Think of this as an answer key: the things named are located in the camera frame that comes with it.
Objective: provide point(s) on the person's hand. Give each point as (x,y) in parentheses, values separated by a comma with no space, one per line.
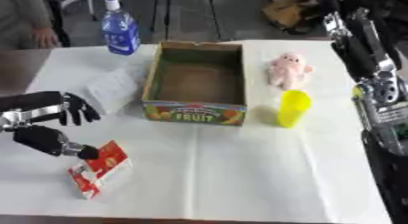
(45,38)

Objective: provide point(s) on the blue bottle with white cap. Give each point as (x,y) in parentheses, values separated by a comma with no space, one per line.
(121,33)

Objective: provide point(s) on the black tripod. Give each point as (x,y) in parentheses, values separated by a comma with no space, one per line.
(167,12)

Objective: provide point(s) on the person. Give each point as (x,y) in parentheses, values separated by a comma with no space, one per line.
(18,15)

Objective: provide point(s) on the yellow plastic cup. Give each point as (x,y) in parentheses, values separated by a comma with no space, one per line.
(293,107)

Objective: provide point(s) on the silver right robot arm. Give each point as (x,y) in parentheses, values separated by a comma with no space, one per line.
(390,160)

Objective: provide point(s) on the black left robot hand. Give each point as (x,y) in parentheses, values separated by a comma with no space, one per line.
(40,139)

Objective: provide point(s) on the pink soft toy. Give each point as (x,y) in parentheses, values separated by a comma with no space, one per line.
(288,69)

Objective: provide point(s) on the tan cardboard fruit box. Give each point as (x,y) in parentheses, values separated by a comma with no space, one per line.
(199,82)

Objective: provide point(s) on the red and white carton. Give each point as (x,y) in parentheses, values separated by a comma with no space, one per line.
(103,170)

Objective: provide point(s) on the brown cardboard box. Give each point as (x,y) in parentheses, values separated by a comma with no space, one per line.
(287,13)

